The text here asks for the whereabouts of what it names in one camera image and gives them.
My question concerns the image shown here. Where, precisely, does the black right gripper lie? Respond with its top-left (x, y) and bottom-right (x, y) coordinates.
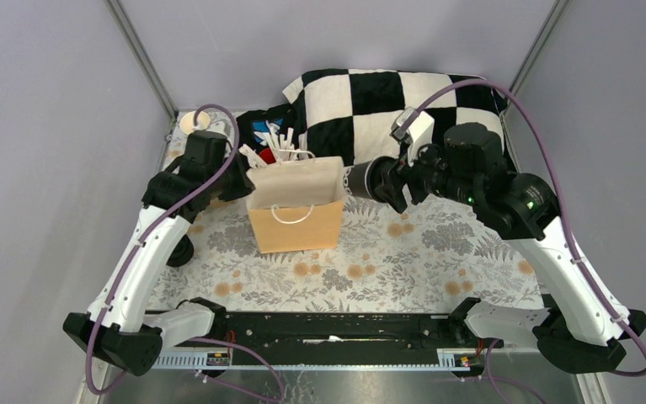
top-left (373, 132), bottom-right (479, 214)

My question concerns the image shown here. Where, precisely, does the stack of paper cups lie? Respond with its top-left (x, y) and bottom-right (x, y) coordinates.
top-left (179, 111), bottom-right (211, 135)

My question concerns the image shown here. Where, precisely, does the single black paper cup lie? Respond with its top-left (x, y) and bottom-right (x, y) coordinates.
top-left (342, 159), bottom-right (382, 202)

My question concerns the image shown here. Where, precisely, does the white brown paper bag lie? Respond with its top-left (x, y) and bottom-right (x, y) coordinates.
top-left (246, 157), bottom-right (347, 253)

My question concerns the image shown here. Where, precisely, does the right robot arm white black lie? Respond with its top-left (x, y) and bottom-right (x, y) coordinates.
top-left (345, 109), bottom-right (646, 374)

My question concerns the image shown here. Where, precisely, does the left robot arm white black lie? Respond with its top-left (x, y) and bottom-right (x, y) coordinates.
top-left (63, 130), bottom-right (254, 376)

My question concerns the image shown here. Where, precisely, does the black blue printed cloth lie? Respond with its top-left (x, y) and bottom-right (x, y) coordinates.
top-left (236, 104), bottom-right (296, 155)

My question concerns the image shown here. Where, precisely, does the red cup holder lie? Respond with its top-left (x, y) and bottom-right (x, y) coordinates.
top-left (258, 147), bottom-right (276, 165)

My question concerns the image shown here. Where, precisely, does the black white checkered blanket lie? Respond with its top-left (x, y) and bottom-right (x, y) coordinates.
top-left (282, 69), bottom-right (508, 166)

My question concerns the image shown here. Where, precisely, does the floral patterned table mat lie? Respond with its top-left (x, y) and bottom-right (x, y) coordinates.
top-left (147, 197), bottom-right (542, 313)

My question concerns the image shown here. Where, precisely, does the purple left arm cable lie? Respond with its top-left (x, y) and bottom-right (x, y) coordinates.
top-left (84, 104), bottom-right (287, 404)

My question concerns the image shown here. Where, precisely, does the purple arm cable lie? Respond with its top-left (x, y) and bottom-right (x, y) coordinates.
top-left (84, 104), bottom-right (287, 404)
top-left (398, 77), bottom-right (646, 379)

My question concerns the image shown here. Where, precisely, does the left aluminium frame post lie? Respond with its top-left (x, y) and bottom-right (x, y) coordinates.
top-left (104, 0), bottom-right (179, 120)

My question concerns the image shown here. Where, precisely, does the aluminium frame post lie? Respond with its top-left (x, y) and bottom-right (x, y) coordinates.
top-left (510, 0), bottom-right (573, 95)
top-left (104, 0), bottom-right (179, 120)

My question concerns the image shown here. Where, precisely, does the right aluminium frame post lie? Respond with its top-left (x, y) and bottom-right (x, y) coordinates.
top-left (510, 0), bottom-right (573, 95)

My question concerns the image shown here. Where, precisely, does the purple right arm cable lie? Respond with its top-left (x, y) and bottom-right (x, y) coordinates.
top-left (398, 77), bottom-right (646, 379)

